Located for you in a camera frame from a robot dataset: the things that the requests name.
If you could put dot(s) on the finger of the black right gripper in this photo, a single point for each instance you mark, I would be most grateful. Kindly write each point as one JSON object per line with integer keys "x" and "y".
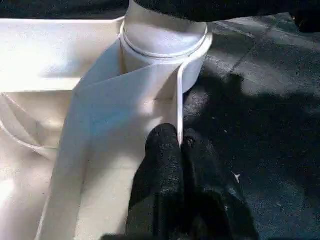
{"x": 200, "y": 7}

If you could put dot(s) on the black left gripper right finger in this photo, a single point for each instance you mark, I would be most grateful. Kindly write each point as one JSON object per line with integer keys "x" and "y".
{"x": 215, "y": 195}

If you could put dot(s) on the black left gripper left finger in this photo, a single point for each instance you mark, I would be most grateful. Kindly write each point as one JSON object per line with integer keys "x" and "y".
{"x": 160, "y": 190}

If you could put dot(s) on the white plastic table leg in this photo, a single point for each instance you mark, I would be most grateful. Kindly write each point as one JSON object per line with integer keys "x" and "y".
{"x": 160, "y": 35}

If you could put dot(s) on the white plastic table top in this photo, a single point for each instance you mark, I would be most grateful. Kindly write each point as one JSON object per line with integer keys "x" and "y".
{"x": 75, "y": 100}

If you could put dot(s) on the black work mat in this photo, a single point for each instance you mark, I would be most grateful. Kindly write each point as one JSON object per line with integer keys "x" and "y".
{"x": 260, "y": 125}

